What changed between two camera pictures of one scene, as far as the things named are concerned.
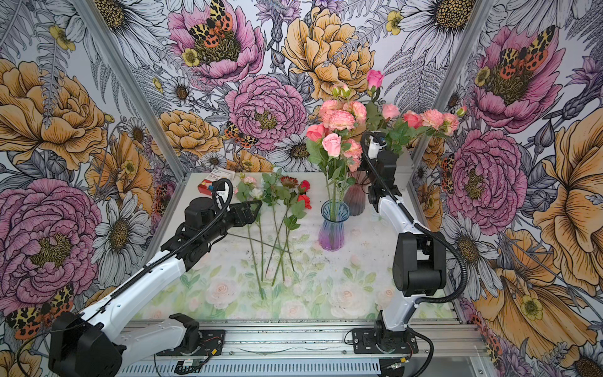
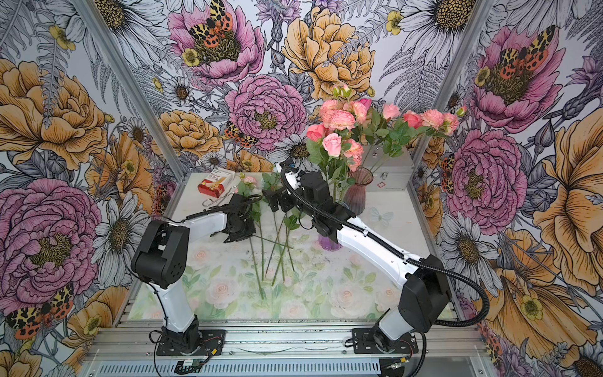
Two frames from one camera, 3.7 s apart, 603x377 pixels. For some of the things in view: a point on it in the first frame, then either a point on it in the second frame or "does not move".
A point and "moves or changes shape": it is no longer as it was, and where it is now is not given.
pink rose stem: (404, 131) does not move
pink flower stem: (359, 184) → (353, 151)
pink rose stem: (331, 145) does not move
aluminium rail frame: (317, 348) does not move
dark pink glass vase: (356, 194) does not move
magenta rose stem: (374, 115) moves or changes shape
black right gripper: (363, 167) → (273, 195)
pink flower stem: (317, 133) does not move
